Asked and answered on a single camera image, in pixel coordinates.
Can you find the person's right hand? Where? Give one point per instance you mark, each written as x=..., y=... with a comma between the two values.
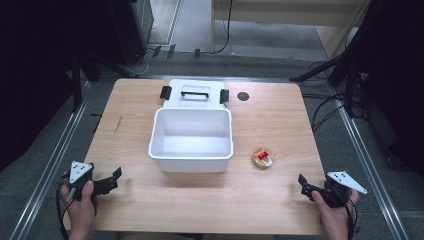
x=333, y=216

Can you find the black metal stand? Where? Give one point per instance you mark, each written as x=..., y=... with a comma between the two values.
x=77, y=83

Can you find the black tripod stand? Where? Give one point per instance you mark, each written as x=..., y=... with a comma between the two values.
x=328, y=63

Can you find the black round table grommet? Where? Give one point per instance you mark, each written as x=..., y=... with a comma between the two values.
x=243, y=96

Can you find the light wooden desk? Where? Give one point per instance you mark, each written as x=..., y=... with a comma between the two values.
x=273, y=13

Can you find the metal floor rail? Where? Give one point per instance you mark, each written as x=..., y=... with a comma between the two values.
x=370, y=160
x=50, y=166

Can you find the dark cabinet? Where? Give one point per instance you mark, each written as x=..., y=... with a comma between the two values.
x=133, y=30

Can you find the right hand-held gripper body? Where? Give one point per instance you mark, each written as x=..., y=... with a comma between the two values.
x=338, y=186

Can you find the round yellow can red label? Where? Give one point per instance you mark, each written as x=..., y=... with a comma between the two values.
x=262, y=157

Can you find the black curtain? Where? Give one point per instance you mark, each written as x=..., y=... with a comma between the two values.
x=33, y=73
x=396, y=83

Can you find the person's left hand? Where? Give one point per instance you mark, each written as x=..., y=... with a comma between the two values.
x=81, y=211

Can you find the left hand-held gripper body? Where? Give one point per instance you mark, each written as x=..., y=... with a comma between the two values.
x=80, y=175

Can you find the white plastic storage box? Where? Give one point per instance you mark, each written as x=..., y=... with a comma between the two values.
x=191, y=146

